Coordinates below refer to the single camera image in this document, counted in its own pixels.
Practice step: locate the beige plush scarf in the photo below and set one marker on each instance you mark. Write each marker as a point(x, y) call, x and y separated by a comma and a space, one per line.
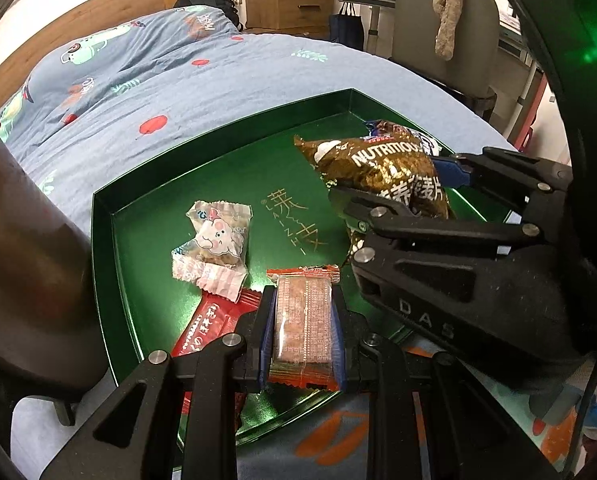
point(451, 15)

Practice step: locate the orange framed board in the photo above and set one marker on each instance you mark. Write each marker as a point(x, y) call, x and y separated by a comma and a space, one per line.
point(528, 120)

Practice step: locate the brown gold snack packet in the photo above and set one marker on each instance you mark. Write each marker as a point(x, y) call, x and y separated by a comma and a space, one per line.
point(378, 165)

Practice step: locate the red snack packet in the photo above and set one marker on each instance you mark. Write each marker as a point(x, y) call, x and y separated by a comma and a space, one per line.
point(213, 317)

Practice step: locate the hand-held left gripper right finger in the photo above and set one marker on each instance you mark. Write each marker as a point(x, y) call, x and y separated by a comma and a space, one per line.
point(337, 345)

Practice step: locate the grey chair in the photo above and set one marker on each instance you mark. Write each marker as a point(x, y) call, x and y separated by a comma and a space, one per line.
point(473, 50)

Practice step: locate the blue printed blanket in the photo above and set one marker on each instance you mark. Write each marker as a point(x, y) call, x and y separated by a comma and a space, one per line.
point(178, 85)

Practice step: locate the dark blue snack packet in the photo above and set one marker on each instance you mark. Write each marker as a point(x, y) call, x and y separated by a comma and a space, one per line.
point(403, 132)

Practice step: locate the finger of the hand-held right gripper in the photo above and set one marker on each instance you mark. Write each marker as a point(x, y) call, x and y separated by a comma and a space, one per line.
point(453, 172)
point(428, 232)

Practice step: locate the black backpack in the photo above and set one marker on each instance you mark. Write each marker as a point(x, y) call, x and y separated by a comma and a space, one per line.
point(203, 2)

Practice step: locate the green tray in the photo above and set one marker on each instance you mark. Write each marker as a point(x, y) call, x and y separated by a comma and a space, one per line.
point(153, 260)

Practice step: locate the white pink striped snack packet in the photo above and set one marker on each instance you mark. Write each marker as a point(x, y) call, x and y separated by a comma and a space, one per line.
point(218, 240)

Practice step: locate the orange biscuit packet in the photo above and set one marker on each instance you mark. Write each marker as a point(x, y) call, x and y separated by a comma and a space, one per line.
point(303, 320)

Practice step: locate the dark blue tote bag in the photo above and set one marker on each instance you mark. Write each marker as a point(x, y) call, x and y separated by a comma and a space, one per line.
point(346, 30)

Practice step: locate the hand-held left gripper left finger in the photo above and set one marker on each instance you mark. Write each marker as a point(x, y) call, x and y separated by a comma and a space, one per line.
point(265, 345)

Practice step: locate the wooden headboard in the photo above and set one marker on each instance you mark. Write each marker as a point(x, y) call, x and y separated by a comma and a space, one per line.
point(78, 25)

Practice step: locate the wooden drawer cabinet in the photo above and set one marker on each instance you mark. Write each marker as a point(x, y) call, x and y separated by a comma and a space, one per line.
point(288, 2)

